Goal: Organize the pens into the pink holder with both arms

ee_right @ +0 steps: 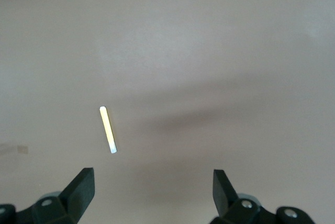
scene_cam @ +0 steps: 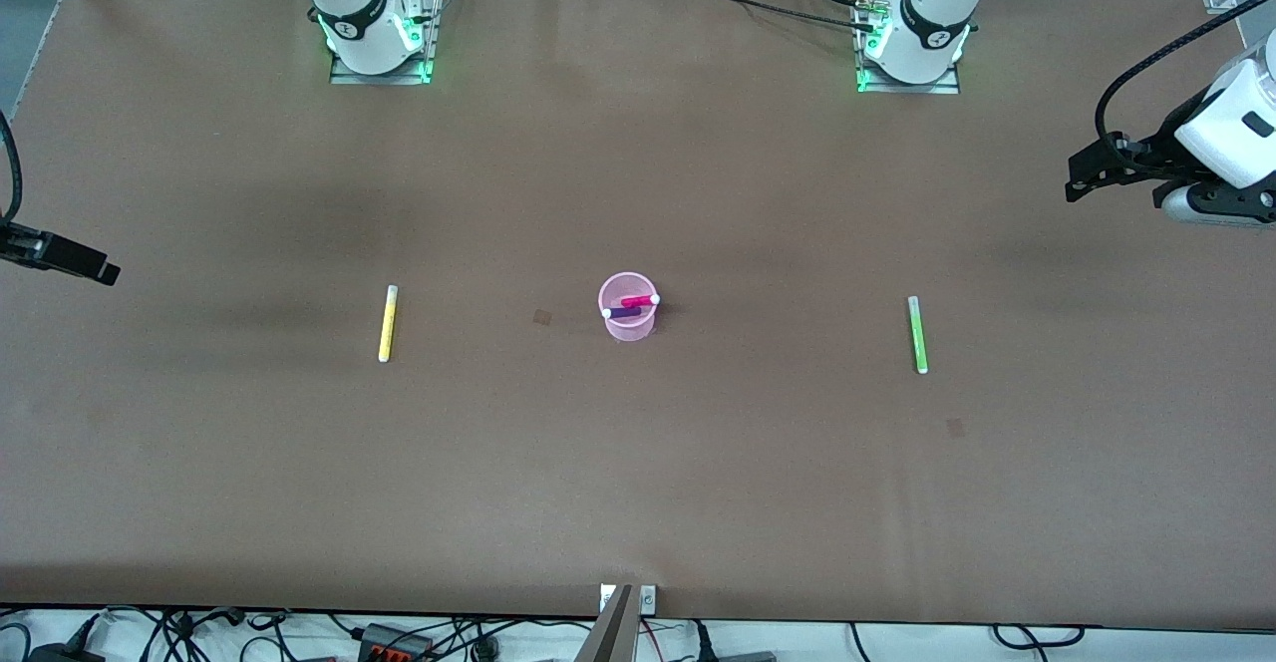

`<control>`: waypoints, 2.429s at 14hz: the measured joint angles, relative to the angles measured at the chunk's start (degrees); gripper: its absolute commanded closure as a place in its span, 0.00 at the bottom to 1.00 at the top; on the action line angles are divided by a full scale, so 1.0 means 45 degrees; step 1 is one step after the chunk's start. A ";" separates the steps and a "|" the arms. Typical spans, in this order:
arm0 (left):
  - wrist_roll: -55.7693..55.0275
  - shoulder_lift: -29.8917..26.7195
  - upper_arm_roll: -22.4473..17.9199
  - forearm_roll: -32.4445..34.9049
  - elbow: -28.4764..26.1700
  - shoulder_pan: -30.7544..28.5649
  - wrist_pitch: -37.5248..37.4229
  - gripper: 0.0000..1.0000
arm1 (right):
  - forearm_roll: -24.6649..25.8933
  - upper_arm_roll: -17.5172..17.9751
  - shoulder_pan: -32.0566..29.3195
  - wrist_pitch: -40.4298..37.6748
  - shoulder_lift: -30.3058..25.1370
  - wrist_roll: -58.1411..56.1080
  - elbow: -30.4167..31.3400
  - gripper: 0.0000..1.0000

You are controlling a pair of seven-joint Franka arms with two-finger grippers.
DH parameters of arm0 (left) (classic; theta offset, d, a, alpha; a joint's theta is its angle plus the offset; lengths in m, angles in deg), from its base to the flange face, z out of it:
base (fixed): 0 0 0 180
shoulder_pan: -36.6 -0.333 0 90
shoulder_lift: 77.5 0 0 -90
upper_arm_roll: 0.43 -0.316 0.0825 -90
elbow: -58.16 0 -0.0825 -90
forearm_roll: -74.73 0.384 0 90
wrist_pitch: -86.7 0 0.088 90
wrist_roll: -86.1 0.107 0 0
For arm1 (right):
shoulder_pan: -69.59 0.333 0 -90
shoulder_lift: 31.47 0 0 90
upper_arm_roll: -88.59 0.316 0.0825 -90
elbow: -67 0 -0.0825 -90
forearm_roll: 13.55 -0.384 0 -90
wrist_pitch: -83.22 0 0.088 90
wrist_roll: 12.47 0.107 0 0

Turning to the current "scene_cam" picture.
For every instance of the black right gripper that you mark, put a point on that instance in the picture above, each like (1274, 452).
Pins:
(60, 255)

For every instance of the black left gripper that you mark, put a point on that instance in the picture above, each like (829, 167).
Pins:
(1154, 155)

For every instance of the pink marker pen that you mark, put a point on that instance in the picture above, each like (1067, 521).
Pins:
(638, 300)

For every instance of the purple marker pen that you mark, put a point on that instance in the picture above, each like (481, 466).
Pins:
(623, 313)

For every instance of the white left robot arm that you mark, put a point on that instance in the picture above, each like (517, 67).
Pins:
(927, 14)

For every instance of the green marker pen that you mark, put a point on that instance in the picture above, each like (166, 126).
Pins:
(918, 343)

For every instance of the yellow marker pen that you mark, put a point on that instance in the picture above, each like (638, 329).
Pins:
(388, 328)

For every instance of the black power adapter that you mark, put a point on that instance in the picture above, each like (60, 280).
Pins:
(65, 654)

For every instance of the orange black connector box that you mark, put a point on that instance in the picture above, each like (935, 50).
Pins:
(394, 647)

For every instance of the brown table cover sheet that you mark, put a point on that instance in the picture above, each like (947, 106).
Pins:
(638, 493)

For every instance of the grey flat box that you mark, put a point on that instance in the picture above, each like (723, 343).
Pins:
(746, 657)

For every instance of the black plug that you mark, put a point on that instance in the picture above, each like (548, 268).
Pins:
(702, 642)

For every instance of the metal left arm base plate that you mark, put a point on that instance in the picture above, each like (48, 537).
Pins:
(942, 88)

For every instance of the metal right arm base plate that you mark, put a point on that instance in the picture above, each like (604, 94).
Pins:
(349, 78)

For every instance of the small white metal bracket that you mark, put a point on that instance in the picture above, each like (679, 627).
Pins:
(648, 598)
(605, 597)

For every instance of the grey camera mount bar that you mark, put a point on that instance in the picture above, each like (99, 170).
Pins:
(610, 637)

